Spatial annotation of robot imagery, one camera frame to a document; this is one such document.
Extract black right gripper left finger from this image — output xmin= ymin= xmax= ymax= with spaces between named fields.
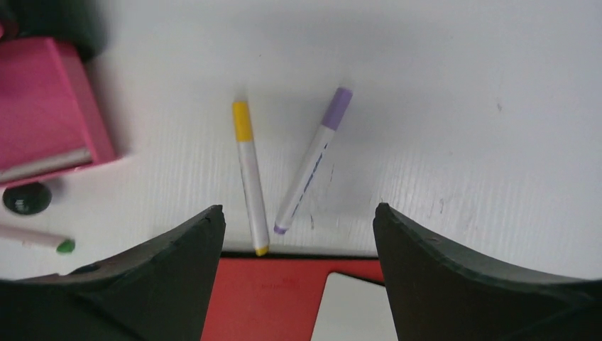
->
xmin=1 ymin=205 xmax=226 ymax=340

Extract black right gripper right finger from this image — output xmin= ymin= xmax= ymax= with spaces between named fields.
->
xmin=373 ymin=203 xmax=601 ymax=340

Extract green cap marker pen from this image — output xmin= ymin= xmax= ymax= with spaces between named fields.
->
xmin=1 ymin=225 xmax=76 ymax=254

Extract pink drawer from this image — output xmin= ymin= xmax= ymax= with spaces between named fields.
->
xmin=1 ymin=37 xmax=117 ymax=215

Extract white binder cover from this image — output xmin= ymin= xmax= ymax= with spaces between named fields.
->
xmin=311 ymin=273 xmax=398 ymax=341

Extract red binder folder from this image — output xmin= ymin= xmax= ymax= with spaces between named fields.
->
xmin=201 ymin=257 xmax=383 ymax=341

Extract yellow cap white pen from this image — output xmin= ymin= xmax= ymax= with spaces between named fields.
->
xmin=232 ymin=101 xmax=270 ymax=256

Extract purple cap white pen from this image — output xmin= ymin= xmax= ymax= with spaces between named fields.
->
xmin=273 ymin=87 xmax=353 ymax=234

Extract black drawer cabinet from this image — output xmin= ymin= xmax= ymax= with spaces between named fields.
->
xmin=1 ymin=0 xmax=108 ymax=62

